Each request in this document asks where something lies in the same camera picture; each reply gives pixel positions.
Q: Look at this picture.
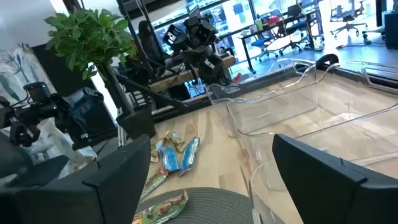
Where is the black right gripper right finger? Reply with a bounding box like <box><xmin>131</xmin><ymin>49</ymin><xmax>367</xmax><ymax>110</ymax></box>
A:
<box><xmin>272</xmin><ymin>134</ymin><xmax>398</xmax><ymax>224</ymax></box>

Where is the clear plastic bin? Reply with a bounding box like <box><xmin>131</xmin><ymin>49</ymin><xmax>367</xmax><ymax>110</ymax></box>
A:
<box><xmin>248</xmin><ymin>104</ymin><xmax>398</xmax><ymax>224</ymax></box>
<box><xmin>205</xmin><ymin>57</ymin><xmax>318</xmax><ymax>138</ymax></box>
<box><xmin>226</xmin><ymin>60</ymin><xmax>398</xmax><ymax>166</ymax></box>

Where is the black camera rig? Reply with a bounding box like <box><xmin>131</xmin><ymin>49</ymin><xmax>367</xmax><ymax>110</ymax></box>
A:
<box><xmin>0</xmin><ymin>81</ymin><xmax>73</xmax><ymax>147</ymax></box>

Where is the black office desk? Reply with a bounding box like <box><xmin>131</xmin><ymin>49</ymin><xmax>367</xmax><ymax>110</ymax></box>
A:
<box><xmin>238</xmin><ymin>7</ymin><xmax>326</xmax><ymax>74</ymax></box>

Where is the orange brown granola bar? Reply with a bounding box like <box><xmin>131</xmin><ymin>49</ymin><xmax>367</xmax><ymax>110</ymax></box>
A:
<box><xmin>164</xmin><ymin>129</ymin><xmax>187</xmax><ymax>153</ymax></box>

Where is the person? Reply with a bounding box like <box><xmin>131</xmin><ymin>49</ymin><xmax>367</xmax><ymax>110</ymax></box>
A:
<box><xmin>137</xmin><ymin>20</ymin><xmax>170</xmax><ymax>65</ymax></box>

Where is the leaf print white curtain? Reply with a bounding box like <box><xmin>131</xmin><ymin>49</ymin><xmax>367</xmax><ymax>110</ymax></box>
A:
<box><xmin>0</xmin><ymin>43</ymin><xmax>58</xmax><ymax>105</ymax></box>

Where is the green leafy plant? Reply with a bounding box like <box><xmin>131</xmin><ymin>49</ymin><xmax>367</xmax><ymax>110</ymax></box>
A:
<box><xmin>43</xmin><ymin>8</ymin><xmax>140</xmax><ymax>116</ymax></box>

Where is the grey round woven placemat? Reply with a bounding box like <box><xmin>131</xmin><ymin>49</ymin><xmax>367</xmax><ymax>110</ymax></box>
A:
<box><xmin>136</xmin><ymin>186</ymin><xmax>285</xmax><ymax>224</ymax></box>

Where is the black board panel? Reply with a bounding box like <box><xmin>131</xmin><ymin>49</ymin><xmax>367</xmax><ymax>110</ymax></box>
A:
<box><xmin>30</xmin><ymin>43</ymin><xmax>97</xmax><ymax>97</ymax></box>

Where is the blue office chair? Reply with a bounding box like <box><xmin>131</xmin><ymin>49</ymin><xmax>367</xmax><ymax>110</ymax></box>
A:
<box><xmin>278</xmin><ymin>18</ymin><xmax>310</xmax><ymax>57</ymax></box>
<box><xmin>251</xmin><ymin>36</ymin><xmax>279</xmax><ymax>62</ymax></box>

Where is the black plant pot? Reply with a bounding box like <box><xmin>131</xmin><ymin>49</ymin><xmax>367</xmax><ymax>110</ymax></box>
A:
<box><xmin>116</xmin><ymin>105</ymin><xmax>157</xmax><ymax>140</ymax></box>

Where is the blue orange snack packet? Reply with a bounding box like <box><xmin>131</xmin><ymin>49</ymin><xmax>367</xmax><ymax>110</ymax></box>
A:
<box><xmin>132</xmin><ymin>190</ymin><xmax>190</xmax><ymax>224</ymax></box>

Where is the black cabinet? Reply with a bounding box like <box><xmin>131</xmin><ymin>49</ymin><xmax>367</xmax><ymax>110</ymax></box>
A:
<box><xmin>384</xmin><ymin>11</ymin><xmax>398</xmax><ymax>50</ymax></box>

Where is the grey office chair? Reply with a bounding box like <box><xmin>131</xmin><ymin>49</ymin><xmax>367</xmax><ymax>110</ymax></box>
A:
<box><xmin>328</xmin><ymin>0</ymin><xmax>371</xmax><ymax>40</ymax></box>

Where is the black metal table frame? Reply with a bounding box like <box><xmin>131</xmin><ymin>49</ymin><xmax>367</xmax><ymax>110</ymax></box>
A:
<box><xmin>113</xmin><ymin>53</ymin><xmax>398</xmax><ymax>124</ymax></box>

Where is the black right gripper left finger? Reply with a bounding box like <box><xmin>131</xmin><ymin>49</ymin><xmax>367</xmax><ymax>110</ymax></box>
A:
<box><xmin>0</xmin><ymin>134</ymin><xmax>152</xmax><ymax>224</ymax></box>

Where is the wooden side table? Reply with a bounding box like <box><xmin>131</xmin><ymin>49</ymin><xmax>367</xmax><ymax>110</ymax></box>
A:
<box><xmin>149</xmin><ymin>55</ymin><xmax>237</xmax><ymax>93</ymax></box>

